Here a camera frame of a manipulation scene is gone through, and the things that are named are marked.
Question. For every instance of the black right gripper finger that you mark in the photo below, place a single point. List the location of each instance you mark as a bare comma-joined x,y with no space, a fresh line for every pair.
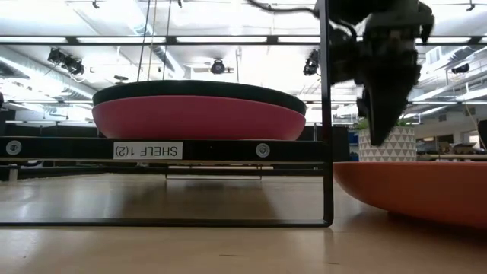
364,104
388,106

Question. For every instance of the pink bowl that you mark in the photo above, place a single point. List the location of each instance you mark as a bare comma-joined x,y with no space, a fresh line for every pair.
198,118

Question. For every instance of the dark green plate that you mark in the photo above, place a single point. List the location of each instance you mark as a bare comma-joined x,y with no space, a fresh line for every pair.
198,88

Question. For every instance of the round silver shelf bolt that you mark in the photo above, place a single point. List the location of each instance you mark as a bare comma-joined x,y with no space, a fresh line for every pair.
263,150
13,147

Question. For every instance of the black metal shelf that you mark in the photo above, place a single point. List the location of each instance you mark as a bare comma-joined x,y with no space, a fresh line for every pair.
228,150

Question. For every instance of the white shelf label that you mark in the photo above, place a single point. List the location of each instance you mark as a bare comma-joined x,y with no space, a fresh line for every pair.
148,150

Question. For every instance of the white triangle pattern pot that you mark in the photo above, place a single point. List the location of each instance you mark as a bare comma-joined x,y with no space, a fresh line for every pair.
401,146

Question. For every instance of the long black partition panel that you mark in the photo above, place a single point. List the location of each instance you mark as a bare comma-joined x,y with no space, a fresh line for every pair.
336,146

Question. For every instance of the background desk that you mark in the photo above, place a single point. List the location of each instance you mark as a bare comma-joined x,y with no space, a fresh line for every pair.
452,156

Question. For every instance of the large orange plate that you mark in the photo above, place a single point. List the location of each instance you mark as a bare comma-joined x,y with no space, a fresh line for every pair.
418,190

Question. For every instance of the black ceiling camera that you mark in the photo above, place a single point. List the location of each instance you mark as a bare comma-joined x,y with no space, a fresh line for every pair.
460,69
66,61
217,67
312,62

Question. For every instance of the black overhead frame bar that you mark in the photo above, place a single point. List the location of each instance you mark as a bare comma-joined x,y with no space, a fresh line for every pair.
190,40

